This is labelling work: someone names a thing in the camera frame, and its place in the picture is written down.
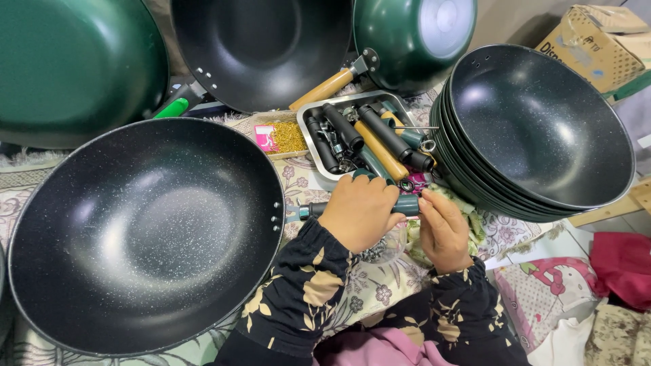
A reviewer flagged person's right hand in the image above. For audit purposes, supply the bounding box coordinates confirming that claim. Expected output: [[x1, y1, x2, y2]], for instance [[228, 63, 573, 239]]
[[417, 189, 475, 276]]

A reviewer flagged brown patterned cloth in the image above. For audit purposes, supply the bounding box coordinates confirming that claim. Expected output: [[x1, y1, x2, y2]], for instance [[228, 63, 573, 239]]
[[585, 304, 651, 366]]

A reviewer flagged long wooden handle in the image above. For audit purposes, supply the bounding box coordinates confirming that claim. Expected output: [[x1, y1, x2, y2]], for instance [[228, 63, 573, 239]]
[[354, 120, 410, 182]]

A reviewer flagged short black handle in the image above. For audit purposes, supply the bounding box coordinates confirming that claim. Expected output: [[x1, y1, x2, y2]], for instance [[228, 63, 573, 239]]
[[407, 151, 436, 173]]

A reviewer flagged heap of gold screws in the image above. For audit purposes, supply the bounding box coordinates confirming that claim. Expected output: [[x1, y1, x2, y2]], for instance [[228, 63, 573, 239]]
[[267, 121, 308, 155]]

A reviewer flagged pink cartoon cushion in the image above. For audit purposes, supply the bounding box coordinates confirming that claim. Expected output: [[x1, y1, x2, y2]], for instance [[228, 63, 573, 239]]
[[493, 257, 602, 354]]

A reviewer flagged green wok with wooden handle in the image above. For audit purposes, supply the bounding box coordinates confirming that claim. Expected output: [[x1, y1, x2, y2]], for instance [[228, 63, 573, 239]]
[[289, 0, 478, 111]]

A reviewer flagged pile of metal brackets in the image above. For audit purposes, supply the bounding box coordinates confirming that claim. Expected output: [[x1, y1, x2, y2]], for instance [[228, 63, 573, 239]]
[[318, 129, 358, 174]]

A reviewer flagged dark green wok handle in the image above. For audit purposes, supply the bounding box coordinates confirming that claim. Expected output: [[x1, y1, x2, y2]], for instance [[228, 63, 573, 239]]
[[297, 195, 421, 221]]

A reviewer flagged cardboard box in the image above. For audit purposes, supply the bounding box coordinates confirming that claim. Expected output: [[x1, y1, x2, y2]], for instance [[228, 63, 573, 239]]
[[535, 4, 651, 95]]

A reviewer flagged pink packet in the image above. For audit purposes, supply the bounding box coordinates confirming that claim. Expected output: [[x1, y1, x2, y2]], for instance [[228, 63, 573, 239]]
[[254, 125, 278, 153]]

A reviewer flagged pink garment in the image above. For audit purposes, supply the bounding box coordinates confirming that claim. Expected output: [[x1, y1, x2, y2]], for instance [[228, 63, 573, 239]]
[[313, 327, 458, 366]]

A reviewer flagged person's left hand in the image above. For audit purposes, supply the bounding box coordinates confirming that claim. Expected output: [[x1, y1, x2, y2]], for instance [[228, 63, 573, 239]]
[[318, 174, 408, 255]]

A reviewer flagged floral mat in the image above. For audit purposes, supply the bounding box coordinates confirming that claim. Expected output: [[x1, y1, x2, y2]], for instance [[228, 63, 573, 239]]
[[0, 84, 563, 366]]

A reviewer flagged large black speckled wok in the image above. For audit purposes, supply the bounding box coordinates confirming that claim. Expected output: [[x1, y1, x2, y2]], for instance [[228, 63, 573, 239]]
[[7, 118, 287, 358]]

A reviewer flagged metal tray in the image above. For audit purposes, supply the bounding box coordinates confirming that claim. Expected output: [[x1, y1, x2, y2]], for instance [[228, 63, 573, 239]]
[[296, 90, 438, 183]]

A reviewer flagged green patterned cloth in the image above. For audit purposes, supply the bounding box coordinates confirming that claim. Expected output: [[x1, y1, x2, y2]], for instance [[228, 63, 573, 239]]
[[406, 183, 487, 266]]

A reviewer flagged wooden plank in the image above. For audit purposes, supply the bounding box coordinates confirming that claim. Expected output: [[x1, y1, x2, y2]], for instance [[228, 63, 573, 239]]
[[568, 178, 651, 228]]

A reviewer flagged red cloth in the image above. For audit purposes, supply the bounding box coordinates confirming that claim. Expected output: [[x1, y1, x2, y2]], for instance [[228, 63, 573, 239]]
[[590, 232, 651, 311]]

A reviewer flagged small carton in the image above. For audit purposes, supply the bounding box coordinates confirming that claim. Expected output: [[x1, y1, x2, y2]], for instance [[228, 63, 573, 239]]
[[253, 111, 310, 161]]

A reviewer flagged black wok with green handle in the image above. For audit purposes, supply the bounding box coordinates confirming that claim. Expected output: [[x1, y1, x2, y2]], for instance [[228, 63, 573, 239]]
[[145, 0, 355, 121]]

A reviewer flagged large green upturned wok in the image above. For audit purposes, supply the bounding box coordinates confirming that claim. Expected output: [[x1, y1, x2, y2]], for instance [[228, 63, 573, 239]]
[[0, 0, 170, 150]]

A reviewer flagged white cloth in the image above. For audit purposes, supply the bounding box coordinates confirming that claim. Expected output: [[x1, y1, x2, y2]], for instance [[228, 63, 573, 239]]
[[528, 300, 611, 366]]

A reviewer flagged short wooden handle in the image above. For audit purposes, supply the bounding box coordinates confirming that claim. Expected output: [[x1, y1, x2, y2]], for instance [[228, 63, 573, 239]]
[[380, 111, 408, 136]]

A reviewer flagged stack of black speckled woks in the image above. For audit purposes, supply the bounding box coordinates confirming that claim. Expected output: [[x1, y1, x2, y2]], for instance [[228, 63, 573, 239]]
[[430, 44, 636, 224]]

